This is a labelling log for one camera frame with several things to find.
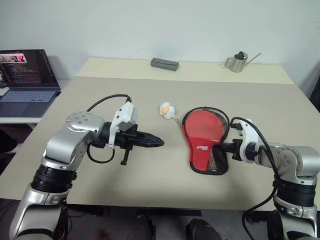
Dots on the black table frame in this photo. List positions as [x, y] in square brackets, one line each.
[170, 212]

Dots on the dark rounded shape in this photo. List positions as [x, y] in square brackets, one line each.
[146, 228]
[202, 230]

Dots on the red black paddle case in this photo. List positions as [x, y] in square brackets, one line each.
[200, 155]

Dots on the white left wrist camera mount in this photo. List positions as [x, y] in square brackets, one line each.
[125, 112]

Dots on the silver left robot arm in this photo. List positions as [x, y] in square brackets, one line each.
[65, 142]

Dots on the grey rectangular box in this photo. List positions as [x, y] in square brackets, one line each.
[165, 64]

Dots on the white yellow plush charm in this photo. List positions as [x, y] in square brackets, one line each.
[166, 110]

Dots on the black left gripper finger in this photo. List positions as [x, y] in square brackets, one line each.
[150, 137]
[150, 144]

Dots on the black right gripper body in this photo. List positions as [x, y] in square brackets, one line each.
[235, 148]

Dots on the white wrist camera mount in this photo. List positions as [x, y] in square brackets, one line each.
[247, 140]
[125, 112]

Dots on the red table tennis paddle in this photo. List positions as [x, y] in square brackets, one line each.
[203, 123]

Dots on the small metal watering can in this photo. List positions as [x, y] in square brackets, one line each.
[237, 63]

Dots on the open dark laptop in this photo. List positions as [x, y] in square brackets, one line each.
[27, 72]

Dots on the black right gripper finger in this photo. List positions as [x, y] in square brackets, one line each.
[222, 148]
[222, 144]

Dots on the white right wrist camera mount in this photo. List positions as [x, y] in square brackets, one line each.
[247, 140]

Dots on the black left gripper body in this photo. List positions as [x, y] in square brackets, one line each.
[128, 138]

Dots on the white side table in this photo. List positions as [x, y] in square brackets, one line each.
[17, 120]

